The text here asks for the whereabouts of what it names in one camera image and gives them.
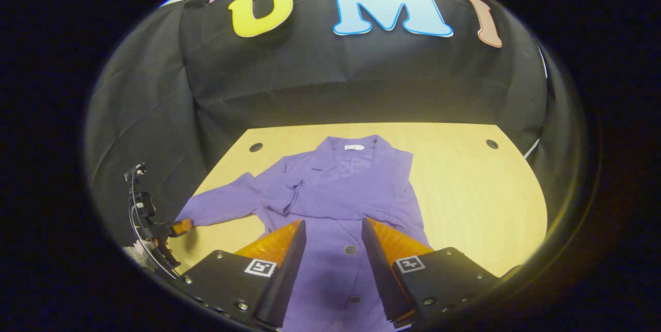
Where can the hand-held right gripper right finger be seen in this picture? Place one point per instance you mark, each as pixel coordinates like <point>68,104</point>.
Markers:
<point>379,270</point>

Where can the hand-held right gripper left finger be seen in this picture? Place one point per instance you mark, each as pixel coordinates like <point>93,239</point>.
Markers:
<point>286,280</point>

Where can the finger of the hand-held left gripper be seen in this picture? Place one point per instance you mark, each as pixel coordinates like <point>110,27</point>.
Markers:
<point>165,230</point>

